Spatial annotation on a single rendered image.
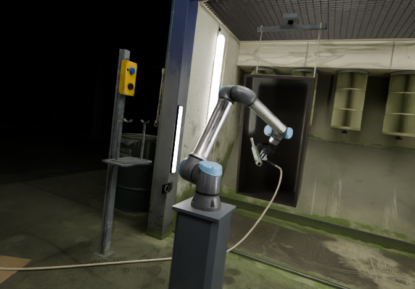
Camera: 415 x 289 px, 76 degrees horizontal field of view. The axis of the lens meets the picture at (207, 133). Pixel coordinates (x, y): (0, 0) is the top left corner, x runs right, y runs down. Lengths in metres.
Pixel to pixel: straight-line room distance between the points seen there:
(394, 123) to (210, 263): 2.69
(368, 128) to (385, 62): 0.86
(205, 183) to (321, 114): 2.65
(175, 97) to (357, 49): 2.24
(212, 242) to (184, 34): 1.76
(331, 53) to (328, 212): 1.90
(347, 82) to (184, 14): 2.09
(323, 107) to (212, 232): 2.79
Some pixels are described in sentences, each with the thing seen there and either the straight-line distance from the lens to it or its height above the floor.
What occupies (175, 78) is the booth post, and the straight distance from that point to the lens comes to 2.48.
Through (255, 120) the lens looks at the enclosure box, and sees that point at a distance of 2.88.
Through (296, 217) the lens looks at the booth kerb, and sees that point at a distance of 3.52.
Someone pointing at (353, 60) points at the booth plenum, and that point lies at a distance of 3.62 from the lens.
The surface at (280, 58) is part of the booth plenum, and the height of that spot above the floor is 2.07.
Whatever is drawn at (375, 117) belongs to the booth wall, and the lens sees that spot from 3.99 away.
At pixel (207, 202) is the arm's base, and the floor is 0.69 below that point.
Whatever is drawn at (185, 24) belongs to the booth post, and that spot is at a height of 2.00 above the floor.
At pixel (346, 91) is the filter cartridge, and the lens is 3.60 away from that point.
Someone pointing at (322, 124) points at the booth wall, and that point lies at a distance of 3.95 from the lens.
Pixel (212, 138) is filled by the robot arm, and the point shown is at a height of 1.06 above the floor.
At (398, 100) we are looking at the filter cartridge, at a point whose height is 1.64.
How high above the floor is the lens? 1.18
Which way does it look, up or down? 3 degrees down
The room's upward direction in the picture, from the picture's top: 7 degrees clockwise
